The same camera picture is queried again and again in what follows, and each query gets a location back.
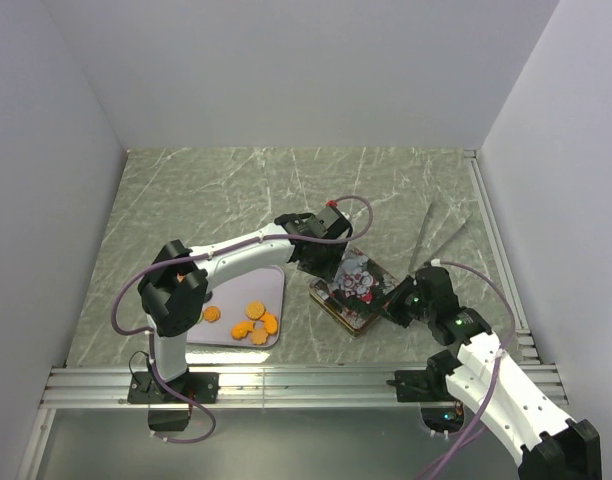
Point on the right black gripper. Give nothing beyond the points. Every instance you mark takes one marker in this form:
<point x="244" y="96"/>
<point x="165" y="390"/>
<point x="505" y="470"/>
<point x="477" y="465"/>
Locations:
<point x="391" y="305"/>

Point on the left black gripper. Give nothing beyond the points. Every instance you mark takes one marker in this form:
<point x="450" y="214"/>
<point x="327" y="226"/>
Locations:
<point x="328" y="270"/>

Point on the gold tin lid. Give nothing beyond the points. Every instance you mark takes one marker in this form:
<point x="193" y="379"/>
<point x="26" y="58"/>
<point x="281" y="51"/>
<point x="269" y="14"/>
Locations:
<point x="361" y="277"/>

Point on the gold cookie tin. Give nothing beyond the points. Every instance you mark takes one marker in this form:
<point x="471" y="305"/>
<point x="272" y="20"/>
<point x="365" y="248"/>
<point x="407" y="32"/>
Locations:
<point x="350" y="313"/>

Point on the metal tongs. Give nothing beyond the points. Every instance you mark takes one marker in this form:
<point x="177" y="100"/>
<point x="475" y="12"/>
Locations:
<point x="439" y="227"/>

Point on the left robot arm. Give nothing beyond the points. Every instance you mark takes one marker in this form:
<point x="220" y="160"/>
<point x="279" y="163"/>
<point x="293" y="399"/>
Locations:
<point x="173" y="295"/>

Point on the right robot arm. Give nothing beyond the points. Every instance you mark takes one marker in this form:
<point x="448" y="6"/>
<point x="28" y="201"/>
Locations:
<point x="476" y="370"/>

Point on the lilac plastic tray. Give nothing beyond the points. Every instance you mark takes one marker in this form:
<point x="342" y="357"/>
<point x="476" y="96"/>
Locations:
<point x="265" y="285"/>

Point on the orange fish cookie right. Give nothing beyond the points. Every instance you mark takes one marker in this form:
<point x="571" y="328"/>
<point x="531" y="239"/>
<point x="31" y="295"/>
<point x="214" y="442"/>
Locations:
<point x="270" y="323"/>

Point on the orange fish cookie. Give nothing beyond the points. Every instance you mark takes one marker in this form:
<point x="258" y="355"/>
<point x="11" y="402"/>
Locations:
<point x="270" y="323"/>
<point x="242" y="329"/>

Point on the round waffle cookie lower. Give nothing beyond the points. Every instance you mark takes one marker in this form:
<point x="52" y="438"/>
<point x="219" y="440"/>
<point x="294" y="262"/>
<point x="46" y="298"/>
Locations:
<point x="255" y="310"/>

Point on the orange leaf cookie bottom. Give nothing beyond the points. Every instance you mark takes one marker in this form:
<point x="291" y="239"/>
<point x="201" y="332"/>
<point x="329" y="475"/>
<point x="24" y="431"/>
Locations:
<point x="259" y="336"/>

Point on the orange fish cookie bottom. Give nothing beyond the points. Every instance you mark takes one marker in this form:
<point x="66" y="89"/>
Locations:
<point x="242" y="329"/>

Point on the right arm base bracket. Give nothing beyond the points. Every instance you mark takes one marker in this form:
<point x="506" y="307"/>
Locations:
<point x="441" y="414"/>

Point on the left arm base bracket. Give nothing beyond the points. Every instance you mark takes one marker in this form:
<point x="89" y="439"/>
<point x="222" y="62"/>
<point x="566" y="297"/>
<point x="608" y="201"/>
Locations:
<point x="171" y="408"/>

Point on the aluminium rail frame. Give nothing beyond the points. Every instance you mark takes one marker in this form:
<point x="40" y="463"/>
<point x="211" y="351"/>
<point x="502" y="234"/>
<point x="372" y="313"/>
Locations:
<point x="315" y="405"/>

